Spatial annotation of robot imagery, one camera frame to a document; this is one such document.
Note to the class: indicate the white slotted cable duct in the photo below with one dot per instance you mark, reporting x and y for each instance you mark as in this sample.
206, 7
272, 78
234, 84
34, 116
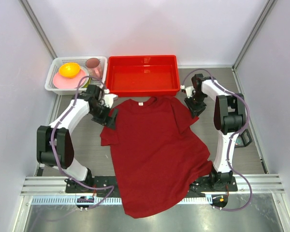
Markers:
89, 200

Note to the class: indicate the green plate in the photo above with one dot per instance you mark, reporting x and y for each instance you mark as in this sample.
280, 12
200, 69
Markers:
86, 83

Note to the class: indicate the red t-shirt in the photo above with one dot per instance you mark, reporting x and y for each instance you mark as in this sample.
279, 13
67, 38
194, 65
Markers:
155, 154

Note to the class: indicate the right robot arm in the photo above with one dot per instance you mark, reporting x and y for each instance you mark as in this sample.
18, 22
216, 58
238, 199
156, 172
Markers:
230, 121

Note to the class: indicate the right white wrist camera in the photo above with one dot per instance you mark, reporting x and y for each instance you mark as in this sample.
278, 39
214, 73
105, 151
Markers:
189, 91

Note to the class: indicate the pink plate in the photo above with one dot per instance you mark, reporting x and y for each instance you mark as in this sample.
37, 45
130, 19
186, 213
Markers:
61, 82

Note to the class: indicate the red plastic bin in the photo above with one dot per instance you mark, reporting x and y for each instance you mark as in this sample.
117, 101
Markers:
142, 76

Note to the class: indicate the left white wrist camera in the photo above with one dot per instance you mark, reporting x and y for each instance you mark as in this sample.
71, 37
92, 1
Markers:
108, 98

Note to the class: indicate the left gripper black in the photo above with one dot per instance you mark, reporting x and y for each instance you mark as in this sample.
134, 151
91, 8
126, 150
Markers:
109, 121

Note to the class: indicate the aluminium frame rail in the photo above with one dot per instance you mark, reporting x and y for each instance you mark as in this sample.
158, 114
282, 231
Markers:
55, 185

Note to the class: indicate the pink translucent cup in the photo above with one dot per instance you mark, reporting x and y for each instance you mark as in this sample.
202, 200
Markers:
94, 68

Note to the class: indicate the white plastic basket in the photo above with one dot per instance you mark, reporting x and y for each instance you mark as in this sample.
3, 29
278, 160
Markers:
56, 64

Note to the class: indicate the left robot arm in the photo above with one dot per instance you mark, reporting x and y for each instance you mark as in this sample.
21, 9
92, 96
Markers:
54, 143

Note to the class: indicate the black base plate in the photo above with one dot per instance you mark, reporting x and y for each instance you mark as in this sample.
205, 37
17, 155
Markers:
201, 185

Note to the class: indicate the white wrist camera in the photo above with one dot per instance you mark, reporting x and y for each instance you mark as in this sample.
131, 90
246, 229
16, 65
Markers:
108, 98
189, 91

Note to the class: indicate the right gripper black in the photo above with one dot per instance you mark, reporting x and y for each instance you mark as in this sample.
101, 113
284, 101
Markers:
195, 110

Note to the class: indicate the orange bowl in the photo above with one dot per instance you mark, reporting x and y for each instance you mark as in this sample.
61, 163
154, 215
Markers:
69, 70

